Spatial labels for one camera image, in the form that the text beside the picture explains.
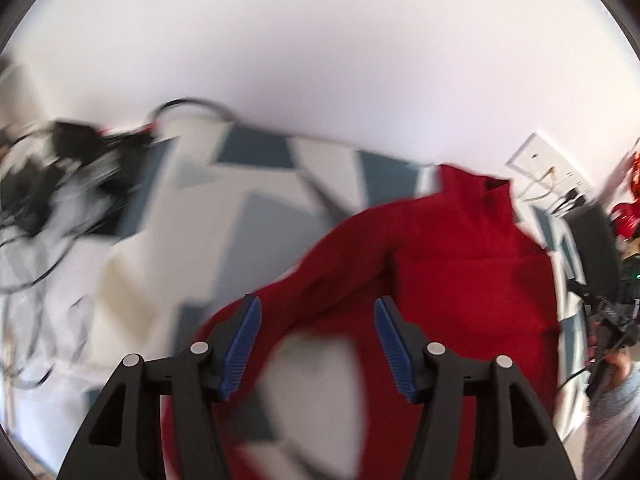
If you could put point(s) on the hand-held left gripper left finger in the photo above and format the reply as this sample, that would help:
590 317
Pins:
242 345

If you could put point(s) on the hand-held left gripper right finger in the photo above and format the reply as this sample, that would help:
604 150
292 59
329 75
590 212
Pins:
395 350

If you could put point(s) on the red turtleneck sweater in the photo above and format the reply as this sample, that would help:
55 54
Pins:
450 270

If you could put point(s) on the person's right forearm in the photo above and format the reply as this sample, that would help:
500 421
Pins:
610 425

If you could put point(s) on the person's right hand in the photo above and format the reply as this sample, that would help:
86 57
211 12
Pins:
622 370

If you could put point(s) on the dark grey object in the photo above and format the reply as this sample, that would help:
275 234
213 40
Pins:
595 240

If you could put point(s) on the red decoration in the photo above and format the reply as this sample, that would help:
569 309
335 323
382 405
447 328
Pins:
627 215

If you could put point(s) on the black plug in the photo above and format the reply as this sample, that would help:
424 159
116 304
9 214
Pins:
570 200

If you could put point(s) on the geometric patterned bedsheet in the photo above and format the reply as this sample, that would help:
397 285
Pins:
200 200

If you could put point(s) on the black electronic device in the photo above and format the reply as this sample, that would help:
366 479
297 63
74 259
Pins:
75 140

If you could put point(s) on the white wall socket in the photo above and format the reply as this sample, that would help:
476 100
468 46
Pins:
537 155

